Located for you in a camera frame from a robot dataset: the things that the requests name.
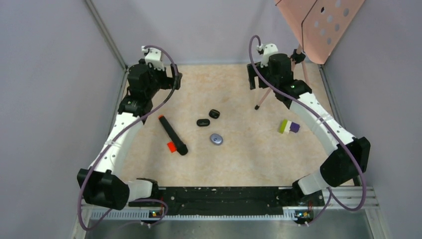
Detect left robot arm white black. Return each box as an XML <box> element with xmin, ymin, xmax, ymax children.
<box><xmin>77</xmin><ymin>59</ymin><xmax>183</xmax><ymax>210</ymax></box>

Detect grey oval pebble case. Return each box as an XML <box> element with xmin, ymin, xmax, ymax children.
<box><xmin>210</xmin><ymin>133</ymin><xmax>223</xmax><ymax>145</ymax></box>

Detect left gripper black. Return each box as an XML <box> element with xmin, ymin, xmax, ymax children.
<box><xmin>139</xmin><ymin>58</ymin><xmax>181</xmax><ymax>98</ymax></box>

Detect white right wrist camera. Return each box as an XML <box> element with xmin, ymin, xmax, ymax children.
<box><xmin>256</xmin><ymin>43</ymin><xmax>279</xmax><ymax>68</ymax></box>

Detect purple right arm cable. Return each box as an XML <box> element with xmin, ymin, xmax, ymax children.
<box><xmin>248</xmin><ymin>35</ymin><xmax>367</xmax><ymax>227</ymax></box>

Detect pink tripod stand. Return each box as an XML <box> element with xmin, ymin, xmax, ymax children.
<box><xmin>247</xmin><ymin>49</ymin><xmax>312</xmax><ymax>99</ymax></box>

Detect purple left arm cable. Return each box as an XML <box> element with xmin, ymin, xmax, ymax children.
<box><xmin>77</xmin><ymin>45</ymin><xmax>180</xmax><ymax>232</ymax></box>

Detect black oval case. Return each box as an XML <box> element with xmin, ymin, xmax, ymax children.
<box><xmin>196</xmin><ymin>119</ymin><xmax>211</xmax><ymax>127</ymax></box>

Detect black cylinder orange ends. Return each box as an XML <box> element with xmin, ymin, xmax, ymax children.
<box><xmin>158</xmin><ymin>115</ymin><xmax>188</xmax><ymax>155</ymax></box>

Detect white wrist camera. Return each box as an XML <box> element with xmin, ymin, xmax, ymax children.
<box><xmin>141</xmin><ymin>46</ymin><xmax>165</xmax><ymax>71</ymax></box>
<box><xmin>256</xmin><ymin>43</ymin><xmax>279</xmax><ymax>68</ymax></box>

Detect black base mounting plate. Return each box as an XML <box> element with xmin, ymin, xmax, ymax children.
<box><xmin>128</xmin><ymin>186</ymin><xmax>325</xmax><ymax>217</ymax></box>

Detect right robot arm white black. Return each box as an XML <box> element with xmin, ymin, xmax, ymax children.
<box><xmin>247</xmin><ymin>53</ymin><xmax>371</xmax><ymax>205</ymax></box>

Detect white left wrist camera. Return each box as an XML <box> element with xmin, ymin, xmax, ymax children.
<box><xmin>141</xmin><ymin>46</ymin><xmax>165</xmax><ymax>71</ymax></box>

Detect green white purple block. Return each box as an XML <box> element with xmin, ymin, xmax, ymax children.
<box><xmin>278</xmin><ymin>119</ymin><xmax>300</xmax><ymax>134</ymax></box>

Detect pink perforated board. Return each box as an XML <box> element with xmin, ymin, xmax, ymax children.
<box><xmin>274</xmin><ymin>0</ymin><xmax>365</xmax><ymax>65</ymax></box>

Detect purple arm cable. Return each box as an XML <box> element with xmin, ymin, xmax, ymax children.
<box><xmin>248</xmin><ymin>35</ymin><xmax>367</xmax><ymax>227</ymax></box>
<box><xmin>77</xmin><ymin>45</ymin><xmax>180</xmax><ymax>232</ymax></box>

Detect black glossy earbud charging case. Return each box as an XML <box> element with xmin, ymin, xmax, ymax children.
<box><xmin>209</xmin><ymin>109</ymin><xmax>220</xmax><ymax>119</ymax></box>

